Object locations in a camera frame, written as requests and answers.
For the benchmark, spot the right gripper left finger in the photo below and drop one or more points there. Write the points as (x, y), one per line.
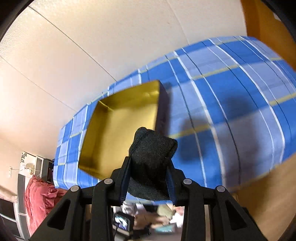
(66, 220)

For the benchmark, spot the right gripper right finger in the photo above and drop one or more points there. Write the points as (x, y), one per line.
(228, 220)

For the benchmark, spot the black sock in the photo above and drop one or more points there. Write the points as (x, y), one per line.
(151, 153)

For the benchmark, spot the red satin cushion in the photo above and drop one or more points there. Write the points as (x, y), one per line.
(40, 199)

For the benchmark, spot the gold lined brown box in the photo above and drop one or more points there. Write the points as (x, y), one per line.
(115, 120)

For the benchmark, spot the white shelf unit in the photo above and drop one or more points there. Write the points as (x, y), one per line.
(13, 210)

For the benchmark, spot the blue plaid mattress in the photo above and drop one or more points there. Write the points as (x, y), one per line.
(232, 111)

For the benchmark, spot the wooden door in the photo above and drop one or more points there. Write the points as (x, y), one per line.
(262, 24)

